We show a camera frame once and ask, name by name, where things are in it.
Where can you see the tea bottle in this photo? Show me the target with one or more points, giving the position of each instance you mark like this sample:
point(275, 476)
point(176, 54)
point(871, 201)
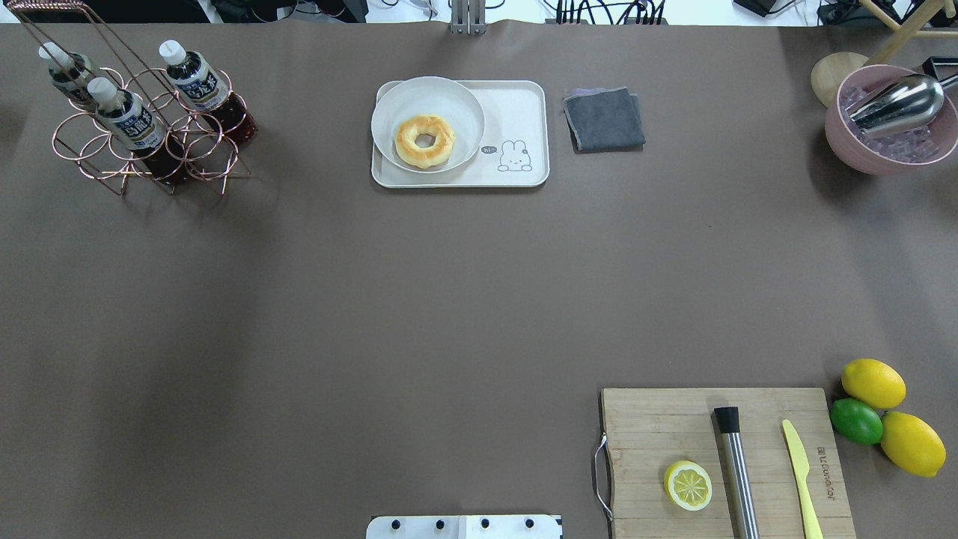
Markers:
point(140, 131)
point(70, 73)
point(204, 90)

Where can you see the cream rabbit serving tray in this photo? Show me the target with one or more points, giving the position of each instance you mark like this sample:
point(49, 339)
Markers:
point(513, 152)

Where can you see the white round plate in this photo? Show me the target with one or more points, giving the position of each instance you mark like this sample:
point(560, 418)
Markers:
point(451, 100)

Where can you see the folded grey cloth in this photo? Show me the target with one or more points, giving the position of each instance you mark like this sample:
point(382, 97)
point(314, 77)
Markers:
point(604, 119)

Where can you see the wooden cutting board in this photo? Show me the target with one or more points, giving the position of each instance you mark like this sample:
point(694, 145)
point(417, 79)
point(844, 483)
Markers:
point(647, 430)

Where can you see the half lemon slice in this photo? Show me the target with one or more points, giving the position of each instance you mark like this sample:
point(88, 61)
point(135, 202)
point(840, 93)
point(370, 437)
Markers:
point(688, 485)

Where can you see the steel muddler black tip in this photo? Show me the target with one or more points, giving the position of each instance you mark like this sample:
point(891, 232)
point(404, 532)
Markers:
point(741, 500)

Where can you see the yellow plastic knife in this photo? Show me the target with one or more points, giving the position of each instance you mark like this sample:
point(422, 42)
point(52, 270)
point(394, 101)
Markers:
point(801, 468)

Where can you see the wooden cup stand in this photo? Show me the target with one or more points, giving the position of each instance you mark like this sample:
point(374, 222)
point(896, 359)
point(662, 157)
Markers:
point(829, 72)

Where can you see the yellow lemon upper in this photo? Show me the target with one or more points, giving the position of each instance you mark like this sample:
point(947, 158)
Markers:
point(873, 382)

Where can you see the yellow lemon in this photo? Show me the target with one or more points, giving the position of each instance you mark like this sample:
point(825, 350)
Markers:
point(912, 444)
point(873, 382)

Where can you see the green lime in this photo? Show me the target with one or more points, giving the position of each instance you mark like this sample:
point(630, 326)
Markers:
point(856, 421)

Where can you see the pink ice bowl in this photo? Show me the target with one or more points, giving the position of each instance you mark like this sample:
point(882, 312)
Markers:
point(918, 147)

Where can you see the yellow lemon lower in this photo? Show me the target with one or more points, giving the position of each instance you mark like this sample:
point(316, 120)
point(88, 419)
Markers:
point(912, 444)

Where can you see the steel ice scoop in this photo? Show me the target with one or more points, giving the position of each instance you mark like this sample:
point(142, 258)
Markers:
point(907, 103)

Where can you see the glazed ring donut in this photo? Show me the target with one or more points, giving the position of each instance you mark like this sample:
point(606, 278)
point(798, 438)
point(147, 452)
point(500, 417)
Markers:
point(425, 140)

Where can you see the aluminium frame post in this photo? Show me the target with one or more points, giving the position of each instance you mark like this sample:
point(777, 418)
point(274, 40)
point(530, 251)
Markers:
point(468, 17)

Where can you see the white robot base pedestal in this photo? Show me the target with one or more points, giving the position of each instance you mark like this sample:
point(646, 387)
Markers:
point(520, 525)

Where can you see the copper wire bottle rack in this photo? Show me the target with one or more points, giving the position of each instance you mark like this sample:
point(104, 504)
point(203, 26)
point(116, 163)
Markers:
point(169, 124)

